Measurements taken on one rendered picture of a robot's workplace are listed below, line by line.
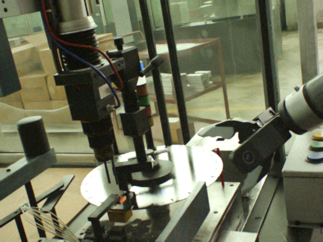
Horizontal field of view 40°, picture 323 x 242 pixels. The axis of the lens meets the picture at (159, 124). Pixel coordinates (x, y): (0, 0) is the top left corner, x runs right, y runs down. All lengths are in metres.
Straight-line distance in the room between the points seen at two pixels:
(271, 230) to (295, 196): 0.10
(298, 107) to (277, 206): 0.51
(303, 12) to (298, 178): 0.46
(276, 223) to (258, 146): 0.42
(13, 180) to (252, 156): 0.49
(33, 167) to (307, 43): 0.79
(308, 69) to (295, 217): 0.42
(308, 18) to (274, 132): 0.54
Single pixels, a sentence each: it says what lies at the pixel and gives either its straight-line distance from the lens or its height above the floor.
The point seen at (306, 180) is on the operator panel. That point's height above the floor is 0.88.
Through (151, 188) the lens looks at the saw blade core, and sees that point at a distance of 0.95.
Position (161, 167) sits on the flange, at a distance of 1.02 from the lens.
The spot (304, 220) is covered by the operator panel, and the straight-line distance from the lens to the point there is 1.14.
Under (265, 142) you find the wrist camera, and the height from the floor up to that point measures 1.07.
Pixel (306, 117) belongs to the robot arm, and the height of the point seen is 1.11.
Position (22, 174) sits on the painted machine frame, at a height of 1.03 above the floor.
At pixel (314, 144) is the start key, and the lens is 1.19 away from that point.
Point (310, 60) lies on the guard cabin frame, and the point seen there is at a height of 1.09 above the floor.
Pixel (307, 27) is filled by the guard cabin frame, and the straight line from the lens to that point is 1.28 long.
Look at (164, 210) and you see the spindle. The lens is 1.04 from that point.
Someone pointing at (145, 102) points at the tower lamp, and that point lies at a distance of 1.27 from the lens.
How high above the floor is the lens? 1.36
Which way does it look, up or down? 18 degrees down
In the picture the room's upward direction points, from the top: 10 degrees counter-clockwise
